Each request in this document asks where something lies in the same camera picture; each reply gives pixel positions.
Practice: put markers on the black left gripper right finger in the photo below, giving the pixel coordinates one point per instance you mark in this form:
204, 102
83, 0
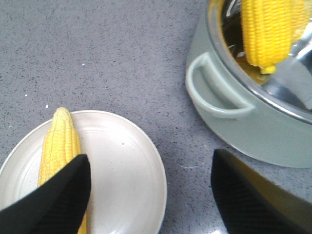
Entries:
250, 204

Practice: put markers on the pale yellow corn cob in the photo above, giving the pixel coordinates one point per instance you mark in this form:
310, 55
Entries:
60, 146

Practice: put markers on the bright yellow corn cob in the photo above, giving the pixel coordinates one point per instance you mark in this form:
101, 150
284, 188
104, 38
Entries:
269, 29

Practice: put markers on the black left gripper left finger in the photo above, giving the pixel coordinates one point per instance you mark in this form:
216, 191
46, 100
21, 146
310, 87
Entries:
56, 207

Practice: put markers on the green electric cooking pot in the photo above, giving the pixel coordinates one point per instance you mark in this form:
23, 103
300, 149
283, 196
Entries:
267, 117

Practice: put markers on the white round plate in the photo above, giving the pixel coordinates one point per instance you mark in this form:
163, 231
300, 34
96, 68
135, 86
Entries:
129, 189

